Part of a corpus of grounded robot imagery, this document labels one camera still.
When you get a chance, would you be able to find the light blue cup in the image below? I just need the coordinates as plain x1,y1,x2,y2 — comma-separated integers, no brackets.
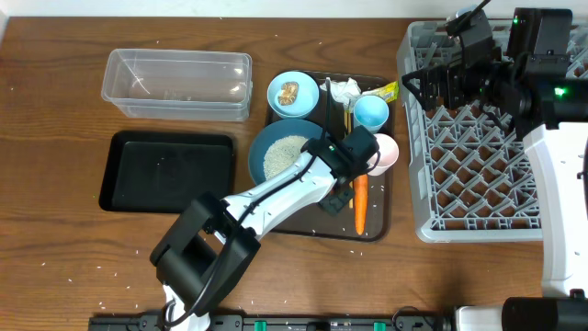
353,96,390,133

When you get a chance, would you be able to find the pink cup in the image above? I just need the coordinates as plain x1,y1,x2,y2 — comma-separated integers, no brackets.
367,133,400,177

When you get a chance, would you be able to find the white rice pile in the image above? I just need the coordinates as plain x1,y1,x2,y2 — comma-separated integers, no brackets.
263,135,308,179

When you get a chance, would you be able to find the large dark blue plate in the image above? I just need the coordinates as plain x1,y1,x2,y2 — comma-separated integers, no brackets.
248,120,322,185

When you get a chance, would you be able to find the small light blue bowl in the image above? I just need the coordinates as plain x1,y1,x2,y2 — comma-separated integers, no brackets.
267,71,320,119

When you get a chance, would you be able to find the brown food scrap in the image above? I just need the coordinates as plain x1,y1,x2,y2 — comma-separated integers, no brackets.
277,81,300,106

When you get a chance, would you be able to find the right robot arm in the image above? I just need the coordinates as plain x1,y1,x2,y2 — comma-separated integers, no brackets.
401,6,587,330

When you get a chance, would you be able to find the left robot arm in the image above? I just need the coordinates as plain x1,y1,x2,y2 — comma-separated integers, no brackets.
150,127,379,330

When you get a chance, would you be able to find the grey dishwasher rack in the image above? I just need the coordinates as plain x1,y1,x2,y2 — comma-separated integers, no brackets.
396,19,588,244

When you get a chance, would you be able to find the orange carrot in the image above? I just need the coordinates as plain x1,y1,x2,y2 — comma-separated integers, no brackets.
354,175,369,235

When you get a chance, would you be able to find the yellow green snack wrapper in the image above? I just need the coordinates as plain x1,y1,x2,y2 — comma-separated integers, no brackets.
362,82,400,103

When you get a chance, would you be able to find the crumpled white napkin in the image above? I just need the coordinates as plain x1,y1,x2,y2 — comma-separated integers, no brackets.
330,78,361,111

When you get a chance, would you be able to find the brown serving tray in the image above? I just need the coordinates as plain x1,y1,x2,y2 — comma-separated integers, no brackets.
266,70,395,243

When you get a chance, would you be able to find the black tray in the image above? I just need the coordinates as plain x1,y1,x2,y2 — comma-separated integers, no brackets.
98,131,234,213

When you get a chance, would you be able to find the clear plastic bin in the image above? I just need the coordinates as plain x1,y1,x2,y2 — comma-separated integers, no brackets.
101,49,253,121

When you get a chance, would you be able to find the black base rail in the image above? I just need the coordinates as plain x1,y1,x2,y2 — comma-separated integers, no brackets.
88,308,457,331

